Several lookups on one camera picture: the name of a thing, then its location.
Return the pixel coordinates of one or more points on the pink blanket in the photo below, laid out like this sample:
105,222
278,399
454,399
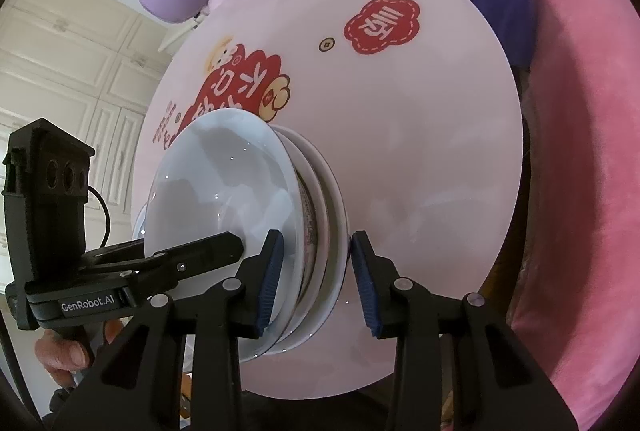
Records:
576,305

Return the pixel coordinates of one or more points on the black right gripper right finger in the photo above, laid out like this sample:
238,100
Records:
379,286

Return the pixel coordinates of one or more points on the white bowl grey band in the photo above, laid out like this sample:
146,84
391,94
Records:
313,307

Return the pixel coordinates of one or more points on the large white bowl red print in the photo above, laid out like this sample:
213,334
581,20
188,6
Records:
228,171

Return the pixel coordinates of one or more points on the cream bedside cabinet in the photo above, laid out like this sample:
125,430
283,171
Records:
178,33

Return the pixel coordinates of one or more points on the cream panelled wardrobe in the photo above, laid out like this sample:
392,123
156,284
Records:
91,67

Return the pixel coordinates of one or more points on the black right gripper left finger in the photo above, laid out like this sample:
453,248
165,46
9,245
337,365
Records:
259,276

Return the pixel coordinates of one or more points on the small white bowl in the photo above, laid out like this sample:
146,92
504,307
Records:
337,215

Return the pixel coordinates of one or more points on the small grey-rimmed plate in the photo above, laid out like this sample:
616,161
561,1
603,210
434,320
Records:
139,225

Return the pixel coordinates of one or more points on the person's left hand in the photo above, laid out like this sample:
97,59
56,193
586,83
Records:
61,358

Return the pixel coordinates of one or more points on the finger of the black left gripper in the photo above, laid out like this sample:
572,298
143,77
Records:
197,257
121,252

